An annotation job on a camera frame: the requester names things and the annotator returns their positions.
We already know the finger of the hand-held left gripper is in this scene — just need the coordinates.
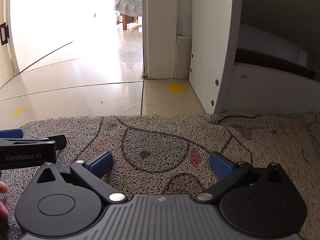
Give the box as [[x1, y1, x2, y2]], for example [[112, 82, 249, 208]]
[[0, 135, 67, 152], [0, 129, 24, 139]]

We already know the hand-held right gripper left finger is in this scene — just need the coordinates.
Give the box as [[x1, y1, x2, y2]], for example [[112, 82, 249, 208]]
[[36, 151, 128, 204]]

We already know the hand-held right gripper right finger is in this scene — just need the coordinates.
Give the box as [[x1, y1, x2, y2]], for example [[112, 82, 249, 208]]
[[194, 152, 292, 204]]

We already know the white shoe cabinet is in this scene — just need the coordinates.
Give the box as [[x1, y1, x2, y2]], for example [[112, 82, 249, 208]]
[[189, 0, 320, 115]]

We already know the person's left hand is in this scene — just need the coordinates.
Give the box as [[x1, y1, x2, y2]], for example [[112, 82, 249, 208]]
[[0, 181, 9, 220]]

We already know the yellow star sticker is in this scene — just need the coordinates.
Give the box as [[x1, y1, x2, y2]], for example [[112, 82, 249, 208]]
[[165, 81, 187, 93], [11, 106, 26, 117]]

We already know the printed cartoon doormat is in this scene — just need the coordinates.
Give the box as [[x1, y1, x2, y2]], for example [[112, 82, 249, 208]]
[[0, 110, 320, 240]]

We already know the black door latch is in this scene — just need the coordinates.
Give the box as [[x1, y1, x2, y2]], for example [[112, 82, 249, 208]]
[[0, 22, 10, 46]]

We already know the bed with grey sheet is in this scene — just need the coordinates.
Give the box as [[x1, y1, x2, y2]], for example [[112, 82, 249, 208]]
[[114, 0, 143, 30]]

